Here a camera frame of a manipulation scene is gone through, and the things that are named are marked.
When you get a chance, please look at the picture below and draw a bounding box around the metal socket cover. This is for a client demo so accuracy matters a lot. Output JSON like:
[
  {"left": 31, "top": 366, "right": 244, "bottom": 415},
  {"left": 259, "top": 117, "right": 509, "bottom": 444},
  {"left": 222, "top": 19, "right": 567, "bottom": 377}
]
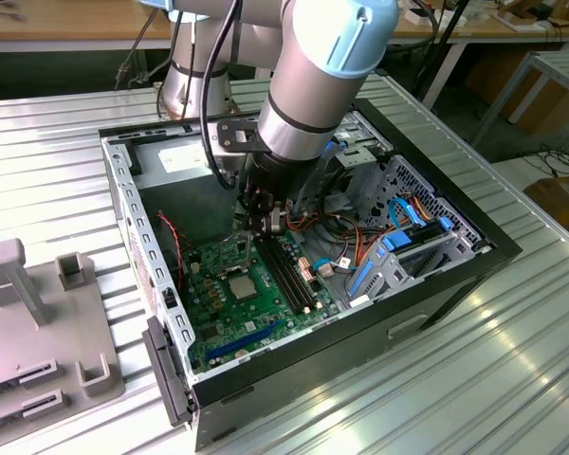
[{"left": 217, "top": 231, "right": 257, "bottom": 277}]

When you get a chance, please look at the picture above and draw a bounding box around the silver CPU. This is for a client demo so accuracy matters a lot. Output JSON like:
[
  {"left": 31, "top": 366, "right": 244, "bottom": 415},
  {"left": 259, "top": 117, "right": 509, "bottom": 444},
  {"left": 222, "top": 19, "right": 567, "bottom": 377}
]
[{"left": 226, "top": 274, "right": 259, "bottom": 303}]

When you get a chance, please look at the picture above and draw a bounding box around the CPU socket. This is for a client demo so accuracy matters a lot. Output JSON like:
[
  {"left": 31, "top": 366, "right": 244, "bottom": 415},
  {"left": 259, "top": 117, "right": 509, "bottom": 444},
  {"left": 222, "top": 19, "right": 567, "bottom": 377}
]
[{"left": 223, "top": 272, "right": 260, "bottom": 305}]

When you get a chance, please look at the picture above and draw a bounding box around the grey metal drive cage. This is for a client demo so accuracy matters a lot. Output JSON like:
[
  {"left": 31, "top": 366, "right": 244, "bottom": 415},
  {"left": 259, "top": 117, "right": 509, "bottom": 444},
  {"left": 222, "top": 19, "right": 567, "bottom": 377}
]
[{"left": 329, "top": 111, "right": 395, "bottom": 214}]

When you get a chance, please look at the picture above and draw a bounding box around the black RAM slot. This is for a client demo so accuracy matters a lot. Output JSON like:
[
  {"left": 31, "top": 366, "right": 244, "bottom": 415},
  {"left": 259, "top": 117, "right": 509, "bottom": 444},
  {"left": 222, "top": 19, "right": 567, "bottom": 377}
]
[
  {"left": 255, "top": 238, "right": 303, "bottom": 315},
  {"left": 267, "top": 235, "right": 313, "bottom": 309},
  {"left": 261, "top": 236, "right": 308, "bottom": 313},
  {"left": 277, "top": 232, "right": 319, "bottom": 307}
]

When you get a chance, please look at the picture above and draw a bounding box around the white power supply label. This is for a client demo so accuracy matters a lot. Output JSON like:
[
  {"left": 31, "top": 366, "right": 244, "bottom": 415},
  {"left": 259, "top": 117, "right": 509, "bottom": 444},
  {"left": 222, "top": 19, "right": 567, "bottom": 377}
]
[{"left": 157, "top": 145, "right": 212, "bottom": 174}]

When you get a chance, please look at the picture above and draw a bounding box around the grey power supply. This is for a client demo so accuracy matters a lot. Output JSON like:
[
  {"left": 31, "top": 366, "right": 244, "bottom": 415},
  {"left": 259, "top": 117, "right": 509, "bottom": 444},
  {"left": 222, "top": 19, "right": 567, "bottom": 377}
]
[{"left": 131, "top": 135, "right": 242, "bottom": 247}]

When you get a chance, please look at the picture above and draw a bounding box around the hard disk in blue carrier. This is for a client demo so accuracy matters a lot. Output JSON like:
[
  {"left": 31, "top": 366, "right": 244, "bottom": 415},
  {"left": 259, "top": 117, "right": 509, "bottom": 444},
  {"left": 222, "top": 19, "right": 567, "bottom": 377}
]
[{"left": 380, "top": 215, "right": 455, "bottom": 255}]

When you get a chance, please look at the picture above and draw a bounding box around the black case fan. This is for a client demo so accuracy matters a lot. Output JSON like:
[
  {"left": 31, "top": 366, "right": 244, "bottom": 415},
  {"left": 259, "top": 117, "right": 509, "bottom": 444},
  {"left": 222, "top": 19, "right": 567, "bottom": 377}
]
[{"left": 154, "top": 210, "right": 191, "bottom": 290}]

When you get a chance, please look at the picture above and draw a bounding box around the grey metal disk bay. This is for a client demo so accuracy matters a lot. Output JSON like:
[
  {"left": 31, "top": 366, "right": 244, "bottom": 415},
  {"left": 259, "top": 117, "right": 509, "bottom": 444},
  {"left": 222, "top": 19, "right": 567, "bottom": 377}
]
[{"left": 345, "top": 231, "right": 480, "bottom": 309}]

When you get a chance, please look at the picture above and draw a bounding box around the green motherboard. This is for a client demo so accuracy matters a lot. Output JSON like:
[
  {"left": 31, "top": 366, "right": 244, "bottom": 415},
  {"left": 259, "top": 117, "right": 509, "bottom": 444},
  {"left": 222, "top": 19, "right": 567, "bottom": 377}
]
[{"left": 182, "top": 222, "right": 342, "bottom": 375}]

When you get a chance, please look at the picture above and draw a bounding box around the blue expansion slot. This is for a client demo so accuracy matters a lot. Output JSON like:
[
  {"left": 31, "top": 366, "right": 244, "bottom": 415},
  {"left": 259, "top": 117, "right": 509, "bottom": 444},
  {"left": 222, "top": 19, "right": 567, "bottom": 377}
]
[{"left": 204, "top": 318, "right": 284, "bottom": 362}]

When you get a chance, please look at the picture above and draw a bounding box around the black PC case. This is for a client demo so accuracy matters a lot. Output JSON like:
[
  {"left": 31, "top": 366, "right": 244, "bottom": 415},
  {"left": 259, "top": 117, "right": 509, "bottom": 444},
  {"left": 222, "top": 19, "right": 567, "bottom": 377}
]
[{"left": 98, "top": 98, "right": 524, "bottom": 452}]

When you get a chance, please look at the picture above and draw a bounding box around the white flat box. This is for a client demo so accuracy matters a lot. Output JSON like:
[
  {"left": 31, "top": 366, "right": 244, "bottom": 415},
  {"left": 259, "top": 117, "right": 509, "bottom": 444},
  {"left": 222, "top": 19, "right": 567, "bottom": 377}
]
[{"left": 404, "top": 4, "right": 468, "bottom": 28}]

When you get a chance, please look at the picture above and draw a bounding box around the black tripod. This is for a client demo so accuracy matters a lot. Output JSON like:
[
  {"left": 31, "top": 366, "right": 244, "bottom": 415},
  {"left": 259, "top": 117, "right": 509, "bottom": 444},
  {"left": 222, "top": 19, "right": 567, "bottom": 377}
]
[{"left": 410, "top": 0, "right": 470, "bottom": 103}]

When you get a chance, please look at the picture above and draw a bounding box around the grey parts rack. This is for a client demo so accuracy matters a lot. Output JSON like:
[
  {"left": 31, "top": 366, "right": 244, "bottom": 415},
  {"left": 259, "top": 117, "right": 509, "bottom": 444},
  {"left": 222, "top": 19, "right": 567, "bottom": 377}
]
[{"left": 0, "top": 239, "right": 127, "bottom": 430}]

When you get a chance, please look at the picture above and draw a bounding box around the large brown cardboard box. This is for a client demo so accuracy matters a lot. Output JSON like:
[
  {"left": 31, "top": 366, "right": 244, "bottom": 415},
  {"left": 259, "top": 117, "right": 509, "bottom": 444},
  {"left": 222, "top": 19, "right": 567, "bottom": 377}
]
[{"left": 464, "top": 46, "right": 569, "bottom": 138}]

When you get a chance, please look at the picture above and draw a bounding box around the wooden desk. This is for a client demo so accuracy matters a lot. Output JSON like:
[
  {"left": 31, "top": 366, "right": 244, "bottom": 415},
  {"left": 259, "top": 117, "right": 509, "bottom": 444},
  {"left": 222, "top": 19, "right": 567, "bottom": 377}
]
[{"left": 0, "top": 0, "right": 569, "bottom": 53}]

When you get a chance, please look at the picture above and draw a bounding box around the black round cable bundle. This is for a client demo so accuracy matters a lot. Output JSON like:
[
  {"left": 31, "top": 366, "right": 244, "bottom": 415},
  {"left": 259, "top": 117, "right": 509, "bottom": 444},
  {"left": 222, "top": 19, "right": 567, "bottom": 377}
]
[{"left": 315, "top": 165, "right": 361, "bottom": 238}]

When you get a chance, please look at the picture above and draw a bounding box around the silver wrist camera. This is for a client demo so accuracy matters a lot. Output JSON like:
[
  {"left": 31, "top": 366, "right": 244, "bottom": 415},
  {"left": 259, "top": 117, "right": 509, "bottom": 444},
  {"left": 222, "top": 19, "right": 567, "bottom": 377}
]
[{"left": 202, "top": 118, "right": 262, "bottom": 170}]

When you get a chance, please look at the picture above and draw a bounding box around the thin black camera cable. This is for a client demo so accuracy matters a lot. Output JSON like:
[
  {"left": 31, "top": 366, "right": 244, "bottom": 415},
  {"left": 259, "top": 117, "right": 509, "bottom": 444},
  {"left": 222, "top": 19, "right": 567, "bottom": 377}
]
[{"left": 201, "top": 0, "right": 246, "bottom": 191}]

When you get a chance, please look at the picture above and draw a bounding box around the coloured power wire bundle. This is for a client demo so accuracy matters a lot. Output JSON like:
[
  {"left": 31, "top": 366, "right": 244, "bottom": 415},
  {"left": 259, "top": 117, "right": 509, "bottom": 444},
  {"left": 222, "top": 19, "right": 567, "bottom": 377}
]
[{"left": 234, "top": 198, "right": 385, "bottom": 266}]

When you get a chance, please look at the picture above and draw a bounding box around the white plug with blue wire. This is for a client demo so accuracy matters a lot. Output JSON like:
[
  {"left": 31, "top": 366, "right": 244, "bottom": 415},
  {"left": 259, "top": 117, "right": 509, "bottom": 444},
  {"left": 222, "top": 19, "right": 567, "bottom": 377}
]
[{"left": 311, "top": 257, "right": 336, "bottom": 279}]

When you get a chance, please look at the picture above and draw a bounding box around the blue flat data cable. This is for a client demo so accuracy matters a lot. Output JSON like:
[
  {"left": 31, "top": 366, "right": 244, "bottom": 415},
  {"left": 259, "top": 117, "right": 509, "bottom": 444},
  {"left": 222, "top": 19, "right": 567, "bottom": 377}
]
[{"left": 387, "top": 196, "right": 431, "bottom": 233}]

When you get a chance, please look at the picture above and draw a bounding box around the red twisted fan wire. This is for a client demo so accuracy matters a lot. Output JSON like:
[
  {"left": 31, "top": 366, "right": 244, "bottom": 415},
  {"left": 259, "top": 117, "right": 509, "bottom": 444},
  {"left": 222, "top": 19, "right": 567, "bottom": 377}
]
[{"left": 155, "top": 212, "right": 194, "bottom": 293}]

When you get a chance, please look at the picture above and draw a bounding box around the blue plastic bay rail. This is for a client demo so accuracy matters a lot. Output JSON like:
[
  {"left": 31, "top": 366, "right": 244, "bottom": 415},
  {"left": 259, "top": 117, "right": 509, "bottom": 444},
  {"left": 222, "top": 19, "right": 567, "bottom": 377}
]
[{"left": 348, "top": 259, "right": 376, "bottom": 298}]

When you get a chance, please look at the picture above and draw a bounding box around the cable with silver plug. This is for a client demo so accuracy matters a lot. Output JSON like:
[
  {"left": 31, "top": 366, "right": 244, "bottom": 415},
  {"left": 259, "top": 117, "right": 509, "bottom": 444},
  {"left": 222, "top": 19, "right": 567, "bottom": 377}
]
[{"left": 113, "top": 7, "right": 158, "bottom": 92}]

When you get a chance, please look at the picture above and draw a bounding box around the dark grey case handle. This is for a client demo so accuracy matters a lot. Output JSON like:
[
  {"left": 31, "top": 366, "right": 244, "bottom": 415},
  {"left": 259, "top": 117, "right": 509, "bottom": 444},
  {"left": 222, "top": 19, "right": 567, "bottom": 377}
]
[{"left": 140, "top": 315, "right": 195, "bottom": 428}]

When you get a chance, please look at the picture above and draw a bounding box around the grey metal frame table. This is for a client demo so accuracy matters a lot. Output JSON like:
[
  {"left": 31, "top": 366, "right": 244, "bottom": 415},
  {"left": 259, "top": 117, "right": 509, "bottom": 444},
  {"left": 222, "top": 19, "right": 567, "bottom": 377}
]
[{"left": 471, "top": 49, "right": 569, "bottom": 153}]

